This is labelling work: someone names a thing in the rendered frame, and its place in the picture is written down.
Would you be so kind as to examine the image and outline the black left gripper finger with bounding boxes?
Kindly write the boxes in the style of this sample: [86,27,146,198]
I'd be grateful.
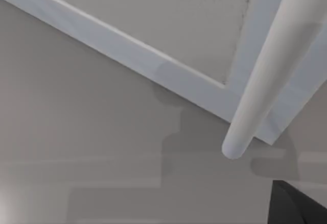
[267,180,327,224]

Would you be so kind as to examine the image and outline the tall white tap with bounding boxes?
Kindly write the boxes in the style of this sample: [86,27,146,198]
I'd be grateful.
[221,0,327,160]

